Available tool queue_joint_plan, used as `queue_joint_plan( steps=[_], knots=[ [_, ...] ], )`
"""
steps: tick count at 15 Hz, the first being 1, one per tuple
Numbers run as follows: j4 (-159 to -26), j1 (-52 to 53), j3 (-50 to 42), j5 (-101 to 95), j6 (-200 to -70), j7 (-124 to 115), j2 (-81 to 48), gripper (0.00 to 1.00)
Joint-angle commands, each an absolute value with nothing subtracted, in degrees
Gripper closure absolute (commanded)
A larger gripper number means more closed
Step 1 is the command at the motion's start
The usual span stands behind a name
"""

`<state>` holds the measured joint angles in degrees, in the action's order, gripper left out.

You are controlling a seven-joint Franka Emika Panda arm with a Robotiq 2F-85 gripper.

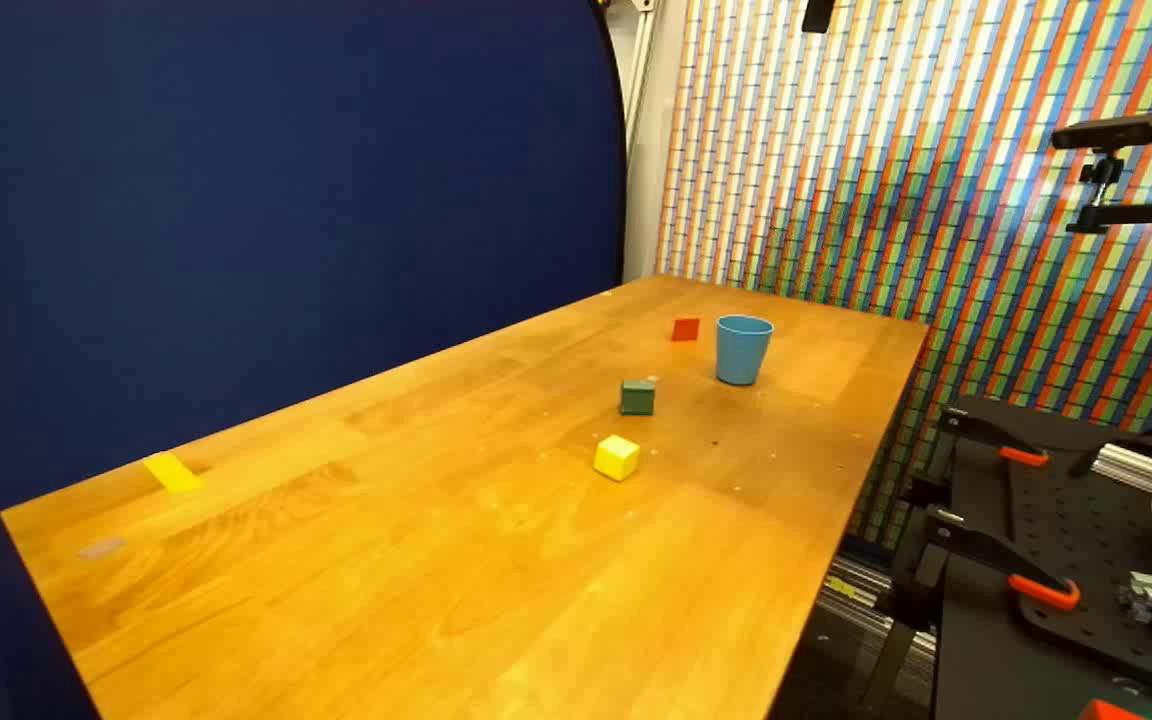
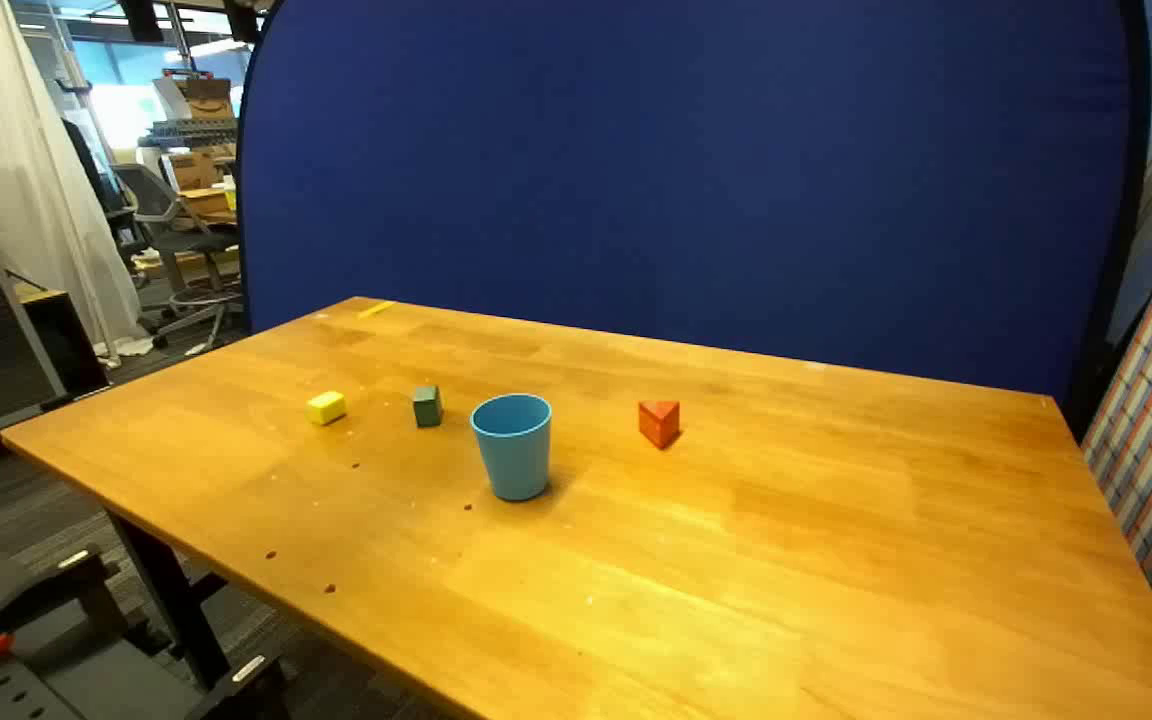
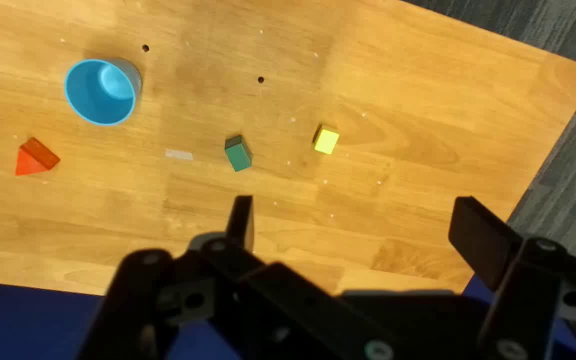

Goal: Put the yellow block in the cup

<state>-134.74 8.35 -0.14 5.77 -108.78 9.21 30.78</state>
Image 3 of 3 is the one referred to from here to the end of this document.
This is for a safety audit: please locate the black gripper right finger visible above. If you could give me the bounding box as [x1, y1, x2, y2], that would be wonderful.
[446, 194, 576, 360]

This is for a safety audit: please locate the red triangular wooden prism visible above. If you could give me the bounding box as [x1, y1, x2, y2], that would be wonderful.
[15, 137, 62, 179]

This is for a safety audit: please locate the small clear tape strip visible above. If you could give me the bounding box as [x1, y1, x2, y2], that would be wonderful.
[165, 149, 197, 162]

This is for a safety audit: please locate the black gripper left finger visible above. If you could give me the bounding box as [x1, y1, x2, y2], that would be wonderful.
[76, 194, 396, 360]

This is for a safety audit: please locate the yellow wooden block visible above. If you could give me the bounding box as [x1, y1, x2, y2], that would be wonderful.
[310, 124, 343, 157]

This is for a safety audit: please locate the blue plastic cup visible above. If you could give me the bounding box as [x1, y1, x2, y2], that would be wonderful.
[62, 58, 145, 128]

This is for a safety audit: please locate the green wooden block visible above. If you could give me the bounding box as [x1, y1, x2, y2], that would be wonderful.
[225, 135, 255, 175]

